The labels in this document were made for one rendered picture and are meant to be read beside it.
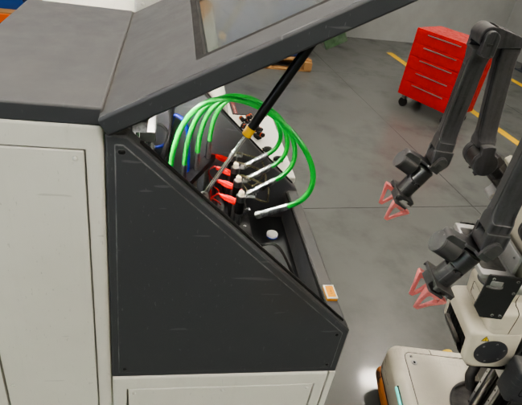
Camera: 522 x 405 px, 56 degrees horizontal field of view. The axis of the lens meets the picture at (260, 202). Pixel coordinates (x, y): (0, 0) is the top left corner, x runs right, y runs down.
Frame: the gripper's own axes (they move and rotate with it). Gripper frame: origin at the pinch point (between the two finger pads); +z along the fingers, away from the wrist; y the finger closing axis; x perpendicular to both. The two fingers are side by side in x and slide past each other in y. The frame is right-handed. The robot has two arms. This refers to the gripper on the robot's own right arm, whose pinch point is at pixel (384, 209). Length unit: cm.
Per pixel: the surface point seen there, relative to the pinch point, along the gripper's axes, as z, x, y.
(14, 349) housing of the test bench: 52, -81, 66
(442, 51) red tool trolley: -38, 138, -367
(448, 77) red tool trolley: -24, 156, -354
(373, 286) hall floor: 72, 78, -76
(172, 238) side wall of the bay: 7, -66, 60
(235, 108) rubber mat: 26, -49, -73
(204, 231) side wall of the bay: 3, -61, 59
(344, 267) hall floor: 79, 64, -89
